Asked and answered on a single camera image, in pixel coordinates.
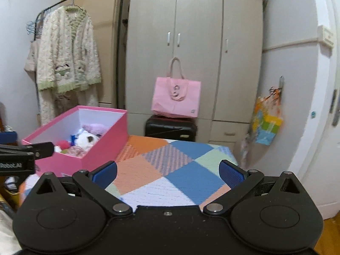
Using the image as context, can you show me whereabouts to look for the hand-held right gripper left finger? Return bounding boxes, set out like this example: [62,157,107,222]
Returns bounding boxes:
[32,161,133,216]

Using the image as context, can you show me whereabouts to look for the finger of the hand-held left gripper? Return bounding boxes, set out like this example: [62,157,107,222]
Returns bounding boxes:
[0,131,18,145]
[0,142,55,160]

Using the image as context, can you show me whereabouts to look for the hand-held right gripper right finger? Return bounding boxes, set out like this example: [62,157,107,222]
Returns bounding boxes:
[203,160,306,215]

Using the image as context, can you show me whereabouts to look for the red strawberry plush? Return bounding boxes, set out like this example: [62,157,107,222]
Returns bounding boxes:
[54,140,71,153]

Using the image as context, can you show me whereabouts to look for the pink cardboard box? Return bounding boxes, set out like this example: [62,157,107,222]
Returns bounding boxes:
[22,106,128,177]

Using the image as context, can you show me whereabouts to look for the pink floral cloth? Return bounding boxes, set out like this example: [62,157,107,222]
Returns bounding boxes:
[64,146,89,157]

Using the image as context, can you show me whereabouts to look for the white plush toy brown ears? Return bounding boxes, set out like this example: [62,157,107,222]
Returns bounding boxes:
[76,133,100,149]

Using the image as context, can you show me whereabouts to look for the purple plush toy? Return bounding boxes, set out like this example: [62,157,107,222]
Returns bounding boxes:
[82,123,109,136]

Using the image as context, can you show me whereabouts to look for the white plastic bag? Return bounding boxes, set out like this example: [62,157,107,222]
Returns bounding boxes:
[240,130,253,165]

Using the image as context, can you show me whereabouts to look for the patchwork blanket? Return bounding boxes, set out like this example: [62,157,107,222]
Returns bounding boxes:
[20,135,239,208]

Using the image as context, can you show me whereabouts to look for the colourful paper gift bag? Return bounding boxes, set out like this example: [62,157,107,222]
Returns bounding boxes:
[251,96,283,146]

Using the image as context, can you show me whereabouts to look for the black suitcase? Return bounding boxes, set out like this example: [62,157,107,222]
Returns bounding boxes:
[145,115,197,142]

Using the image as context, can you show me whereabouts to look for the beige canvas tote bag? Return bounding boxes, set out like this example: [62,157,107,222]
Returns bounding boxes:
[24,41,40,80]

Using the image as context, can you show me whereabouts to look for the white door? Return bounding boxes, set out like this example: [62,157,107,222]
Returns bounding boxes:
[291,0,340,220]

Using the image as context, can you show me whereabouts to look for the pink tote bag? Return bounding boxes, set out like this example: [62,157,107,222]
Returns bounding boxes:
[151,58,201,119]

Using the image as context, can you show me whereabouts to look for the white fluffy robe green trim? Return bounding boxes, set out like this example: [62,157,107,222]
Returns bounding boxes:
[37,5,103,125]

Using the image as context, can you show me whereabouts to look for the black clothes rack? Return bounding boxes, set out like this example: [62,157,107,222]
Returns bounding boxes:
[37,0,125,109]

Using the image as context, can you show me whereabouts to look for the beige wooden cabinet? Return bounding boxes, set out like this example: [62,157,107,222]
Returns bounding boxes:
[62,0,130,109]

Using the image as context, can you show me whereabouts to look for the grey three-door wardrobe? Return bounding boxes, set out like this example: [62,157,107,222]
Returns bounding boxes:
[125,0,263,149]

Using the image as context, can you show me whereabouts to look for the blue wire hangers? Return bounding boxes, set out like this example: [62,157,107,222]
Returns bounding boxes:
[26,12,45,36]

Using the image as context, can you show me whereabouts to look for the metal door handle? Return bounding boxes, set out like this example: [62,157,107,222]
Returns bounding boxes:
[331,89,340,126]

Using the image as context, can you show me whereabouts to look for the white wall box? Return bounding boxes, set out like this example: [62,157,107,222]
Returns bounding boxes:
[317,25,335,48]

